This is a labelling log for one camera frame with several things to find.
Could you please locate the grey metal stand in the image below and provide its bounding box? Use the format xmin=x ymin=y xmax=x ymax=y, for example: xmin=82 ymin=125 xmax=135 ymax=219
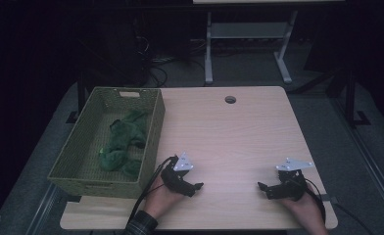
xmin=204 ymin=9 xmax=299 ymax=86

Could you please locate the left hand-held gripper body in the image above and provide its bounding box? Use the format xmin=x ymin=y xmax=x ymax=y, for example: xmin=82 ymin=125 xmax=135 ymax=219
xmin=161 ymin=151 xmax=195 ymax=193

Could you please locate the dark green plush garment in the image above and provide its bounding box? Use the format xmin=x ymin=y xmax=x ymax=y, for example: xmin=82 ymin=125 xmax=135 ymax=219
xmin=98 ymin=109 xmax=150 ymax=179

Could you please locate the person's right hand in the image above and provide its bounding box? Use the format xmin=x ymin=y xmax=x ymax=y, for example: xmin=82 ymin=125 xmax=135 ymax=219
xmin=277 ymin=184 xmax=328 ymax=229

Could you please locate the person's left hand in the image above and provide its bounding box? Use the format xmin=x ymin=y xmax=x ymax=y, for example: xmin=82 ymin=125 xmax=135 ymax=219
xmin=143 ymin=175 xmax=186 ymax=220

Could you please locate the metal floor rail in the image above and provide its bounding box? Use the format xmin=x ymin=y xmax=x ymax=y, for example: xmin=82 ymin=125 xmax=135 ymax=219
xmin=26 ymin=182 xmax=61 ymax=235
xmin=330 ymin=97 xmax=384 ymax=226

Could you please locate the black stand leg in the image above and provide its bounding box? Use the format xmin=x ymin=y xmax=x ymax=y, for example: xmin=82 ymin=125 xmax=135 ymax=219
xmin=66 ymin=71 xmax=87 ymax=124
xmin=343 ymin=70 xmax=372 ymax=128

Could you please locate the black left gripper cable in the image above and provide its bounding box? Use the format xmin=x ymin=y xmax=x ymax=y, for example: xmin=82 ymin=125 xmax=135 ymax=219
xmin=127 ymin=156 xmax=178 ymax=226

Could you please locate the black floor cable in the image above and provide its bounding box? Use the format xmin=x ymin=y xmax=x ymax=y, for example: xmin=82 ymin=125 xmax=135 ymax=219
xmin=335 ymin=202 xmax=374 ymax=235

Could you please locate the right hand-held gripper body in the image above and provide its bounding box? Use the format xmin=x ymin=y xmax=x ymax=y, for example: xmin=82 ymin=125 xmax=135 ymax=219
xmin=275 ymin=157 xmax=313 ymax=202

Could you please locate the green woven basket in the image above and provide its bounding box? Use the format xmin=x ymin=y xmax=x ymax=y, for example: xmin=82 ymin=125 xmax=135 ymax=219
xmin=47 ymin=86 xmax=167 ymax=200

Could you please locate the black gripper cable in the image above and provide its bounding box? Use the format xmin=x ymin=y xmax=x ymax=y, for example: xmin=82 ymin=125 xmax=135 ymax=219
xmin=127 ymin=156 xmax=178 ymax=226
xmin=302 ymin=177 xmax=327 ymax=226

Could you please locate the grey tape strip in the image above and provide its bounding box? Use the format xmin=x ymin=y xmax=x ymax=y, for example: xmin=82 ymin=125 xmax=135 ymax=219
xmin=321 ymin=194 xmax=339 ymax=206

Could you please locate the bundle of black floor cables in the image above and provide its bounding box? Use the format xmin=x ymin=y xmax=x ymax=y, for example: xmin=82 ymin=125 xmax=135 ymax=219
xmin=134 ymin=35 xmax=208 ymax=88

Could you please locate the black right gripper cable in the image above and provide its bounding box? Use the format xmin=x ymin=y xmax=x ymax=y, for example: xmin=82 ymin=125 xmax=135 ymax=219
xmin=302 ymin=177 xmax=327 ymax=226

